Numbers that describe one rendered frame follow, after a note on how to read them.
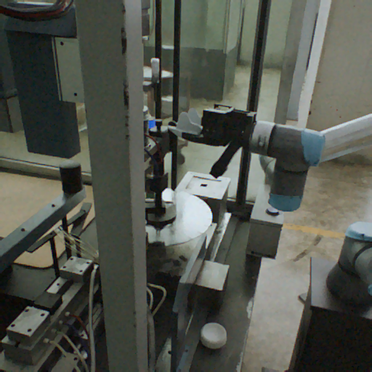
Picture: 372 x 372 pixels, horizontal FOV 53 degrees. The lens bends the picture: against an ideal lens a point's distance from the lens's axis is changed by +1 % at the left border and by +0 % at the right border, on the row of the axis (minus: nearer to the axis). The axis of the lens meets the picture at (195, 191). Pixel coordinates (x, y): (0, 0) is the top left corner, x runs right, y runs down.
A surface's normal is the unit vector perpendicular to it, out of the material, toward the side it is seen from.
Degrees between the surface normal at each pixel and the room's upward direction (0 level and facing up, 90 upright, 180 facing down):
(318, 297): 0
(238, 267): 0
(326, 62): 90
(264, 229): 90
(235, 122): 88
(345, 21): 90
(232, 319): 0
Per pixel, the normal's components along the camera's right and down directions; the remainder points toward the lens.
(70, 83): -0.27, 0.45
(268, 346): 0.05, -0.88
